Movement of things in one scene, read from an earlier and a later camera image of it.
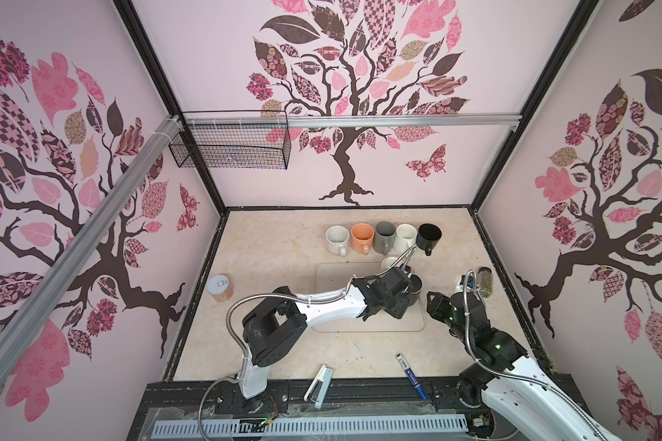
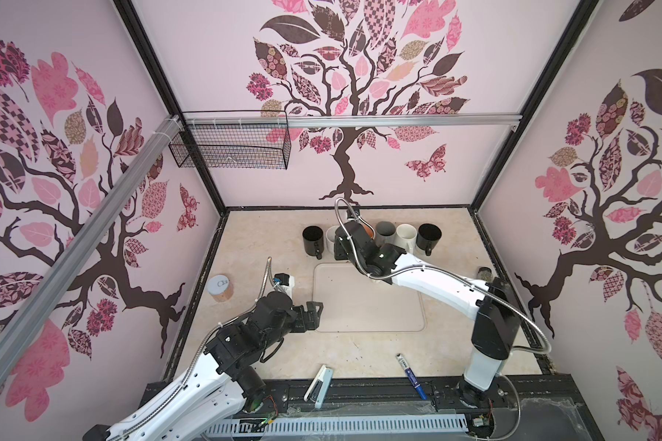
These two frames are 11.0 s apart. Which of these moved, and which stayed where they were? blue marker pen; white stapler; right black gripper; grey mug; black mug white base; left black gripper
Moved: left black gripper; right black gripper
Stayed: grey mug; blue marker pen; white stapler; black mug white base
